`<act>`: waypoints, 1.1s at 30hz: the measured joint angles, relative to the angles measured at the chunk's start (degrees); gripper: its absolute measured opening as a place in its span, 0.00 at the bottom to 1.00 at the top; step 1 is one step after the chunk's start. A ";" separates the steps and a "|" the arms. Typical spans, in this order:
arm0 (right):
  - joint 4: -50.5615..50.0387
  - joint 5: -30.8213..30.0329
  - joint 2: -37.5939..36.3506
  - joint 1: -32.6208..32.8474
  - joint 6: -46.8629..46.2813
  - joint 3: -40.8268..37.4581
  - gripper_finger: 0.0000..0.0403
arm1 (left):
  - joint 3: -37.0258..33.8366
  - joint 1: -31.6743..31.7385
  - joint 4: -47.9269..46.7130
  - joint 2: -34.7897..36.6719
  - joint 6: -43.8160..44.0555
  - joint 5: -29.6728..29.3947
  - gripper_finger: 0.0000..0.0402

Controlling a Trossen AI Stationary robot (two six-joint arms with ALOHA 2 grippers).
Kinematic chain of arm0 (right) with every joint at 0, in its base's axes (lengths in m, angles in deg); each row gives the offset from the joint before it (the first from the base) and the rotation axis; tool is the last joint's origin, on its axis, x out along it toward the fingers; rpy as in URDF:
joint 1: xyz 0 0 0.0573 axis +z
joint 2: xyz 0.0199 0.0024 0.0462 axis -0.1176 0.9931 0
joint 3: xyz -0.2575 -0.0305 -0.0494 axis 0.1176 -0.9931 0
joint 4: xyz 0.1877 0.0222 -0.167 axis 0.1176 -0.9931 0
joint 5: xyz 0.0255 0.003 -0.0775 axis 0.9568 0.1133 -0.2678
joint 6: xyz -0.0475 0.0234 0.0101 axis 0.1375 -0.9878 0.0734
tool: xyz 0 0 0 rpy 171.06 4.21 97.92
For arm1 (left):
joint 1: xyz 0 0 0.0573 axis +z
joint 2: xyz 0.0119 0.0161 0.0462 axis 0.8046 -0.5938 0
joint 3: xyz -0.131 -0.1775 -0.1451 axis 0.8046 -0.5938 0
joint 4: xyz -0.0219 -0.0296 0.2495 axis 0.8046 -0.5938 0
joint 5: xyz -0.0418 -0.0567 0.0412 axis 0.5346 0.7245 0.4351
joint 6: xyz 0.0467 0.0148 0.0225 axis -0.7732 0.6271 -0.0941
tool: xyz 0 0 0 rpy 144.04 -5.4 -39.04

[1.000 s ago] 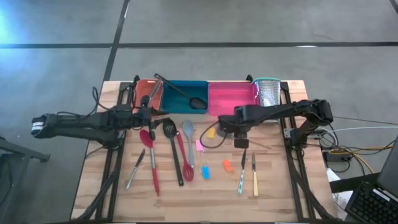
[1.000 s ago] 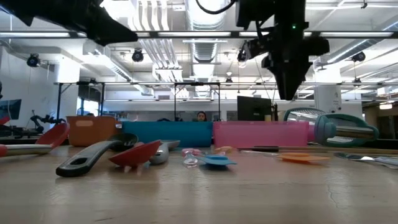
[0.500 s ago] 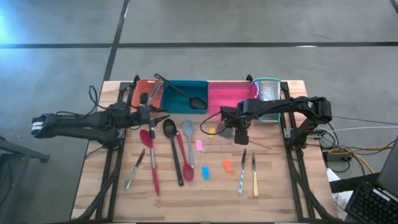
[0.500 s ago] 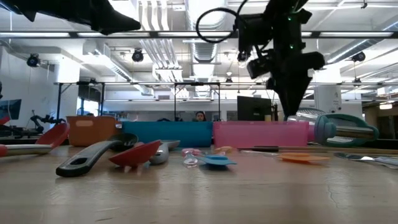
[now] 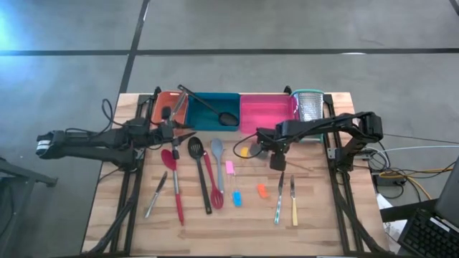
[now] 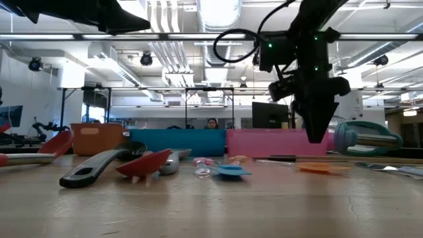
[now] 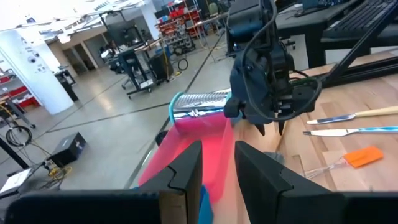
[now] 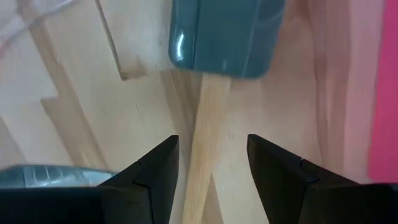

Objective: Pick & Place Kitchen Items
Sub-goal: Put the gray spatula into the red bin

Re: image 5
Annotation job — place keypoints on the red slotted spoon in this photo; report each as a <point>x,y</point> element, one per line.
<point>217,200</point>

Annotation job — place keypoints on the black slotted spatula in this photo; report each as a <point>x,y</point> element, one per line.
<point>196,147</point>

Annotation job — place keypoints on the black laptop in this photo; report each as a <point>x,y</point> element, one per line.
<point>430,236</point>

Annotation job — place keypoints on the blue plastic bin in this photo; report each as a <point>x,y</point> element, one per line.
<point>204,118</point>

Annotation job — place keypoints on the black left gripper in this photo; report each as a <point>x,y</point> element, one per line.
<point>168,132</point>

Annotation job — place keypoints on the black solid spoon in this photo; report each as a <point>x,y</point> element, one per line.
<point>228,119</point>

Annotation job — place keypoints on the small orange scraper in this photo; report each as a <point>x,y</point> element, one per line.
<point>262,191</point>

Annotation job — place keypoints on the black power adapter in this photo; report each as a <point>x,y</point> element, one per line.
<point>385,180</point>

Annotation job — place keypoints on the white paper sheet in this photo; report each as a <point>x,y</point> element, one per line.
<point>391,229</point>

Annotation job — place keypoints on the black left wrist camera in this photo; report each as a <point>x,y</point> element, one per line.
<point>165,113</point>

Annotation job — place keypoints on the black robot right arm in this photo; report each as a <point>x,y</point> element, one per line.
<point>322,123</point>

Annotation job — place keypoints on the grey plastic spoon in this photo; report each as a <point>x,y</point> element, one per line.
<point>217,145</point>

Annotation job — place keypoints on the black stand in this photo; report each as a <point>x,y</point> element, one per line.
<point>21,172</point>

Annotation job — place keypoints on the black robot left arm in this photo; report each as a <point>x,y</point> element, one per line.
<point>89,143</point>

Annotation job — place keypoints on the pink plastic bin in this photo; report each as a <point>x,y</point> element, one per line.
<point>265,114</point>

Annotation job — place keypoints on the small blue silicone spatula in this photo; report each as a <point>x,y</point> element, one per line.
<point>237,199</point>

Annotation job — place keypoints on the red spoon spatula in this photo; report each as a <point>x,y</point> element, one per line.
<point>168,159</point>

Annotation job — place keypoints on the small yellow scraper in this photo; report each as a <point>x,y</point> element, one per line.
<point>244,152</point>

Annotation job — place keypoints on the teal framed steel grater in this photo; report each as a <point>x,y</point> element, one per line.
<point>309,105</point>

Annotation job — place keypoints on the orange plastic bin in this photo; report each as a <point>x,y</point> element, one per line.
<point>159,104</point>

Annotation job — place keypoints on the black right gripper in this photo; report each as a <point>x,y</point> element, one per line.
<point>278,161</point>

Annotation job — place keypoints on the small pink silicone spatula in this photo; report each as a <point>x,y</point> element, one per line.
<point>230,167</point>

